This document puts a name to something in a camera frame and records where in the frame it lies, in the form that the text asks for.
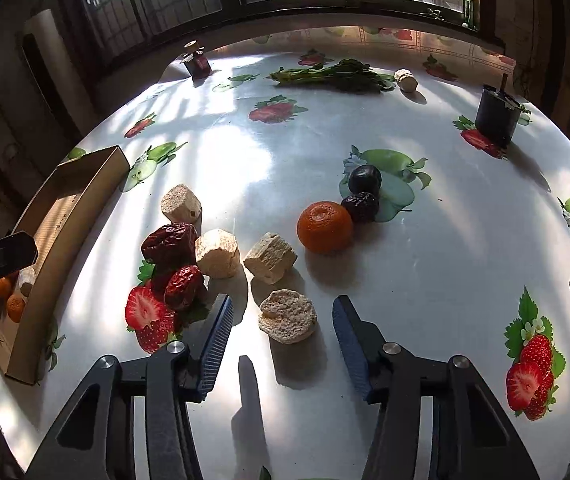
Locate beige cork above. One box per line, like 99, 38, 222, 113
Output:
394, 69, 419, 93

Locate mandarin orange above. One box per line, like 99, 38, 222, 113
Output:
297, 201, 355, 255

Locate dark wrinkled dried date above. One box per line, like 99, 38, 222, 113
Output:
340, 192, 380, 224

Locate small dark corked bottle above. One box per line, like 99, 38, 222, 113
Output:
182, 40, 212, 80

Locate fruit-printed tablecloth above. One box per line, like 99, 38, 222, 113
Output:
0, 25, 570, 480

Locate red dried date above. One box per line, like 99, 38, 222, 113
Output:
164, 265, 207, 311
140, 222, 200, 273

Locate brown cardboard box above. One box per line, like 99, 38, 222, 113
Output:
0, 145, 131, 386

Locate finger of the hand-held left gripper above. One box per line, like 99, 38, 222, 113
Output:
0, 231, 39, 291

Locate green leafy vegetable bunch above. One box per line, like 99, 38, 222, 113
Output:
267, 59, 397, 95

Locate dark purple plum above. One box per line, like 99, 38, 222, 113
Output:
348, 164, 383, 197

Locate dark framed window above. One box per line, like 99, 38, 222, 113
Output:
58, 0, 486, 73

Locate black cylindrical motor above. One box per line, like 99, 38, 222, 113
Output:
474, 74, 528, 148

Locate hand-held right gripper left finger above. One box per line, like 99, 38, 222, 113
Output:
24, 294, 236, 480

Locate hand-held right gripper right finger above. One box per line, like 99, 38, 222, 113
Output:
332, 295, 540, 480

